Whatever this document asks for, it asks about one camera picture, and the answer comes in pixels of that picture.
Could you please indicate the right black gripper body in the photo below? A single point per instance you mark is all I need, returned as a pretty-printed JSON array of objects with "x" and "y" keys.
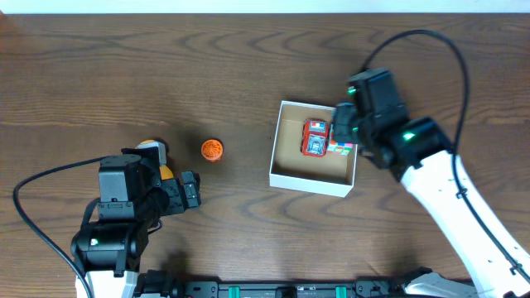
[{"x": 342, "y": 122}]

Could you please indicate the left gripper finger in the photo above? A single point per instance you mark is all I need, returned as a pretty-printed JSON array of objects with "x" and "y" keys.
[
  {"x": 192, "y": 195},
  {"x": 190, "y": 177}
]

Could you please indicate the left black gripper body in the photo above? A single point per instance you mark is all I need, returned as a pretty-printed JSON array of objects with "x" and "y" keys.
[{"x": 189, "y": 190}]

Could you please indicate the colourful puzzle cube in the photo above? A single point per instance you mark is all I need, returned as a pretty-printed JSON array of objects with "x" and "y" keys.
[{"x": 339, "y": 148}]

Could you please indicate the orange white toy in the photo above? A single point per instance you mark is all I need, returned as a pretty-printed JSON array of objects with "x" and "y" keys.
[{"x": 158, "y": 149}]

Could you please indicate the red toy truck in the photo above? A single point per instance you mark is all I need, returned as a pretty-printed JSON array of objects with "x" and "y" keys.
[{"x": 315, "y": 137}]

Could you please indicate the orange ribbed toy ball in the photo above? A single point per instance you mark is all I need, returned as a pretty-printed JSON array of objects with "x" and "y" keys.
[{"x": 212, "y": 150}]

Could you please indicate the white cardboard box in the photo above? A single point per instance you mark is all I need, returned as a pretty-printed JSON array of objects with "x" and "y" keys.
[{"x": 333, "y": 174}]

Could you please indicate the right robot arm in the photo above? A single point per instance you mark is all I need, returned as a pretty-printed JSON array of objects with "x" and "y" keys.
[{"x": 422, "y": 159}]

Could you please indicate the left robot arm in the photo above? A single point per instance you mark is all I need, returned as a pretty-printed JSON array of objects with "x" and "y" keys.
[{"x": 137, "y": 189}]

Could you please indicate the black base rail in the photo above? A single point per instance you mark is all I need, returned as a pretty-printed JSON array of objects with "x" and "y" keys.
[{"x": 420, "y": 283}]

